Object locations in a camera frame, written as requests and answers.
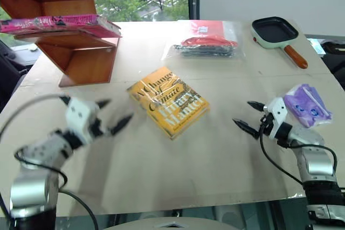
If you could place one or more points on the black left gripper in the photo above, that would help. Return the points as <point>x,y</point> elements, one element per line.
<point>100,129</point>

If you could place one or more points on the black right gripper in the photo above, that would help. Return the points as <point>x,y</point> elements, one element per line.
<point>266,123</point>

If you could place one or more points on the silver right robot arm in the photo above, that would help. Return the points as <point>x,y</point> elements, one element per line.
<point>318,165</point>

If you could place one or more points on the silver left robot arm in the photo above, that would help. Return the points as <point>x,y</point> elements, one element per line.
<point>35,184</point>

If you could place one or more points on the yellow hardcover book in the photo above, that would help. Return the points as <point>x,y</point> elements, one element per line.
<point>167,100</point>

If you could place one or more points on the wooden bookshelf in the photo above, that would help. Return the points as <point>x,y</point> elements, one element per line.
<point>89,63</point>

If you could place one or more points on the pink book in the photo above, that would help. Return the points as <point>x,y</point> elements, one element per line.
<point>54,22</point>

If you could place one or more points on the purple tissue pack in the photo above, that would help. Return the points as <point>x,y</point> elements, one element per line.
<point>304,103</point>

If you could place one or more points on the clear plastic bag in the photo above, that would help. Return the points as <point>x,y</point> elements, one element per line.
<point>237,52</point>

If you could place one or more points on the green square frying pan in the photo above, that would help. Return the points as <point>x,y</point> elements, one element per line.
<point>272,32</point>

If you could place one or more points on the red cardboard sheet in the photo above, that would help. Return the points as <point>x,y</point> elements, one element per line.
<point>213,26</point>

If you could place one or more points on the dark chair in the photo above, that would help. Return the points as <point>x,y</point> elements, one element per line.
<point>9,76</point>

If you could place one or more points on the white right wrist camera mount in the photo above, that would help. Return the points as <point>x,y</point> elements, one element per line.
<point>277,114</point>

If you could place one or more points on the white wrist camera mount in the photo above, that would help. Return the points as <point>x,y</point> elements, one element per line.
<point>79,114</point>
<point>277,114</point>

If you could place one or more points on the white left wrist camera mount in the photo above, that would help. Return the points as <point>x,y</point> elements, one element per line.
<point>79,114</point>

